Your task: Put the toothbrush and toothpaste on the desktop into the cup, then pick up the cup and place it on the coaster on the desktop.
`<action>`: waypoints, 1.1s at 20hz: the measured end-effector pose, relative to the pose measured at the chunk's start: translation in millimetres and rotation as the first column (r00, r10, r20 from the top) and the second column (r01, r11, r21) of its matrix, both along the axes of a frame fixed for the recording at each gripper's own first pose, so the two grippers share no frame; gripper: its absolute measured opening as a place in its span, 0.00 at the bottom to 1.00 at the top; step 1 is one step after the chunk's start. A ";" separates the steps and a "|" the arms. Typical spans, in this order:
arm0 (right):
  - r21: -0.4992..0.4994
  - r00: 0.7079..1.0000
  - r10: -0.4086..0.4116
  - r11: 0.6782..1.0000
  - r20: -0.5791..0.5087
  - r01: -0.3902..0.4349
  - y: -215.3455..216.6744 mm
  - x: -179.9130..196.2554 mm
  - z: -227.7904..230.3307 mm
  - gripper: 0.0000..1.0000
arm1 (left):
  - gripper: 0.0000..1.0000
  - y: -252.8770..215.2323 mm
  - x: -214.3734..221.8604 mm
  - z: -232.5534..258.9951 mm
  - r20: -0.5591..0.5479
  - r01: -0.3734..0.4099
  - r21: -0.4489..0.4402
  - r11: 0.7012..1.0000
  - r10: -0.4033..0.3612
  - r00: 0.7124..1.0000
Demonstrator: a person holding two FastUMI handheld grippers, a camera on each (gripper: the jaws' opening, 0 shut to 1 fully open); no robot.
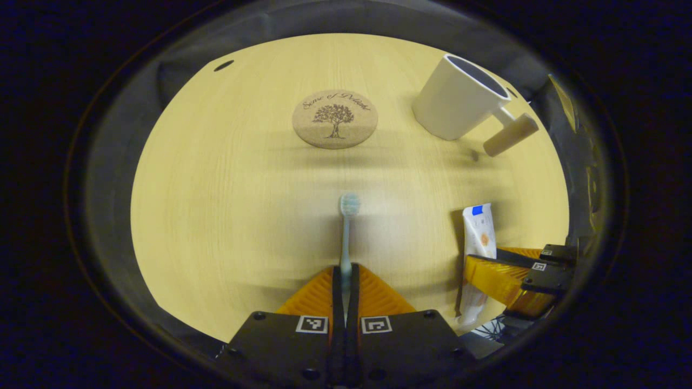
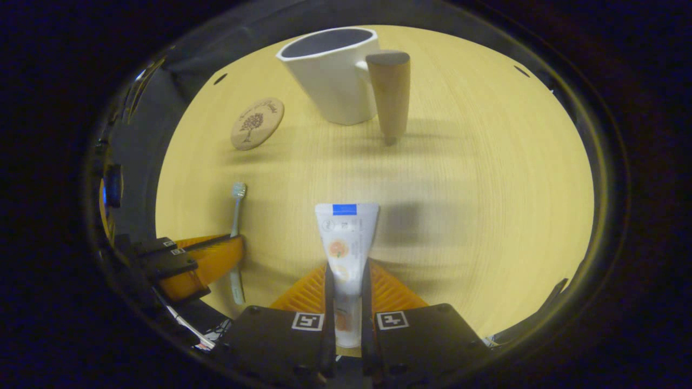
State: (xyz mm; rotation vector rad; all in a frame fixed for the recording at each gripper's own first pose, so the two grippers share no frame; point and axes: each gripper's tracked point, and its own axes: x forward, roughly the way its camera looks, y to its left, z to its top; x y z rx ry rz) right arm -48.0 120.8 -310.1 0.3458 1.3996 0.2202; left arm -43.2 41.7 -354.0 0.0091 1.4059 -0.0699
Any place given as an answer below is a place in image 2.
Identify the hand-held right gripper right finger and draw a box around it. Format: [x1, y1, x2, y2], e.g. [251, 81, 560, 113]
[361, 259, 490, 379]

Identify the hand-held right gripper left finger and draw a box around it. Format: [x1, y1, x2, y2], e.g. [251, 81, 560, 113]
[222, 261, 336, 379]

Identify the pale green toothbrush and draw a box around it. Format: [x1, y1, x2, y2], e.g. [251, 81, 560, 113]
[229, 182, 248, 305]

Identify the white toothpaste tube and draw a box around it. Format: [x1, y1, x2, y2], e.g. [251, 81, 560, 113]
[315, 203, 380, 348]

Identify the round cork coaster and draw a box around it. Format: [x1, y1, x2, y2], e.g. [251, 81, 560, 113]
[231, 97, 285, 151]

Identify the white cup with wooden handle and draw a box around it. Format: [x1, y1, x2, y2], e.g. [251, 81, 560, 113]
[276, 27, 411, 146]

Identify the white cable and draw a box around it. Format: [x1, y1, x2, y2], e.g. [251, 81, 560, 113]
[164, 304, 216, 349]

